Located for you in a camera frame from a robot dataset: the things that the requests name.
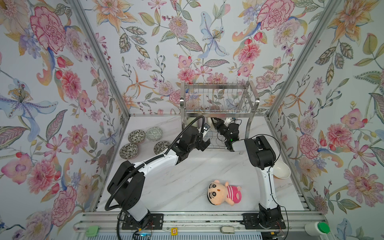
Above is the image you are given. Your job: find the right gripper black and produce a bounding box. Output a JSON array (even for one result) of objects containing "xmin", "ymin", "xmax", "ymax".
[{"xmin": 212, "ymin": 116, "xmax": 232, "ymax": 143}]

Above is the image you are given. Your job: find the light green bowl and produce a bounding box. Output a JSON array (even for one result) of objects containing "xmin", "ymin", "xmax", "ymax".
[{"xmin": 187, "ymin": 118, "xmax": 199, "ymax": 128}]

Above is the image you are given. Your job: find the steel two-tier dish rack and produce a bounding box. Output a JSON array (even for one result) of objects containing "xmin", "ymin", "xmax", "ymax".
[{"xmin": 180, "ymin": 81, "xmax": 260, "ymax": 149}]

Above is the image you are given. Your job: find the white bowl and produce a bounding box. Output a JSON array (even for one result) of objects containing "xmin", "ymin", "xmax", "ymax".
[{"xmin": 273, "ymin": 161, "xmax": 291, "ymax": 180}]

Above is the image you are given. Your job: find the cream bowl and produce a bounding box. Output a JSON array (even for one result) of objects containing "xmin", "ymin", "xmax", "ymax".
[{"xmin": 206, "ymin": 118, "xmax": 214, "ymax": 130}]

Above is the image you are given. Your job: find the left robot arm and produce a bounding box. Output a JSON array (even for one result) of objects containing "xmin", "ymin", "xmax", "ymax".
[{"xmin": 105, "ymin": 124, "xmax": 211, "ymax": 229}]

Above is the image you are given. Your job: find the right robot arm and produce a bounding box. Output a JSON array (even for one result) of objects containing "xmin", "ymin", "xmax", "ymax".
[{"xmin": 211, "ymin": 118, "xmax": 285, "ymax": 229}]

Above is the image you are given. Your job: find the dark patterned bowl centre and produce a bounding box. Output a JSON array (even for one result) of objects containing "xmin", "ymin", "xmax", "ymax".
[{"xmin": 154, "ymin": 141, "xmax": 171, "ymax": 155}]

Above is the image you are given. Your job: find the pale green patterned bowl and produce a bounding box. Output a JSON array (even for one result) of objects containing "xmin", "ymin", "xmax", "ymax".
[{"xmin": 146, "ymin": 127, "xmax": 163, "ymax": 142}]

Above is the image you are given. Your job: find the dark patterned bowl back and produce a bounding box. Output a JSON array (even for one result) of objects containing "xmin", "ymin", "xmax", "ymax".
[{"xmin": 128, "ymin": 130, "xmax": 146, "ymax": 144}]

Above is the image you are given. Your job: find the cartoon boy plush doll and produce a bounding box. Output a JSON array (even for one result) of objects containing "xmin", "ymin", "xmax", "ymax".
[{"xmin": 207, "ymin": 180, "xmax": 242, "ymax": 206}]

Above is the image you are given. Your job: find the dark patterned bowl front-left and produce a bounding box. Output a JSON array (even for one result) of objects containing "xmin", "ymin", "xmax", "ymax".
[{"xmin": 119, "ymin": 143, "xmax": 139, "ymax": 160}]

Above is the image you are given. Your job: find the green emergency button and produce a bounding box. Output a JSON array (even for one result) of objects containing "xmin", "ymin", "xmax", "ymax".
[{"xmin": 305, "ymin": 222, "xmax": 331, "ymax": 237}]

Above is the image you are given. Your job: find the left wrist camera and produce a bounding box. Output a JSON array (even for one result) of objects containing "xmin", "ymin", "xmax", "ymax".
[{"xmin": 201, "ymin": 123, "xmax": 211, "ymax": 135}]

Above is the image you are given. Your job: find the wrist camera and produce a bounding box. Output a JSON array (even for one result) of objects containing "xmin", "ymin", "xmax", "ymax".
[
  {"xmin": 201, "ymin": 123, "xmax": 211, "ymax": 135},
  {"xmin": 225, "ymin": 118, "xmax": 235, "ymax": 125}
]

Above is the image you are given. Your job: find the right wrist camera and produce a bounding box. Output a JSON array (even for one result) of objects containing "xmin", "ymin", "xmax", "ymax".
[{"xmin": 225, "ymin": 118, "xmax": 235, "ymax": 125}]

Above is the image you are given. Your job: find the black corrugated cable conduit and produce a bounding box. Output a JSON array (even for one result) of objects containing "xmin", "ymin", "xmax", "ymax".
[{"xmin": 104, "ymin": 115, "xmax": 206, "ymax": 211}]

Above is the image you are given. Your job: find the yellow sticker on rail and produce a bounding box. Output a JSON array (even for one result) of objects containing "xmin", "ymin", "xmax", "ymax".
[{"xmin": 171, "ymin": 228, "xmax": 178, "ymax": 236}]

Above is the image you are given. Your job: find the grey clip on rail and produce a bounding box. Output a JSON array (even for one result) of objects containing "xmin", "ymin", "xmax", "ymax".
[{"xmin": 220, "ymin": 226, "xmax": 235, "ymax": 234}]

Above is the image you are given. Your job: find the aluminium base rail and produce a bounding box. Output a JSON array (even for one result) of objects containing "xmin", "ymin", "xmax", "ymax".
[{"xmin": 74, "ymin": 211, "xmax": 327, "ymax": 233}]

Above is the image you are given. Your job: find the left aluminium corner post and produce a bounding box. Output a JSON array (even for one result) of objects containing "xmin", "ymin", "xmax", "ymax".
[{"xmin": 68, "ymin": 0, "xmax": 131, "ymax": 117}]

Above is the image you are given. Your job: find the aluminium corner post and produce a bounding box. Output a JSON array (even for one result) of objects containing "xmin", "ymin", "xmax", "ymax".
[
  {"xmin": 266, "ymin": 0, "xmax": 340, "ymax": 120},
  {"xmin": 68, "ymin": 0, "xmax": 131, "ymax": 117}
]

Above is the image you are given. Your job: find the green tag on rail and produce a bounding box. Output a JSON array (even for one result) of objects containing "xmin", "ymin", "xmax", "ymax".
[{"xmin": 86, "ymin": 226, "xmax": 99, "ymax": 238}]

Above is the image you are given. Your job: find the right aluminium corner post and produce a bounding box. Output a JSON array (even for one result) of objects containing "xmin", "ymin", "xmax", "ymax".
[{"xmin": 266, "ymin": 0, "xmax": 340, "ymax": 120}]

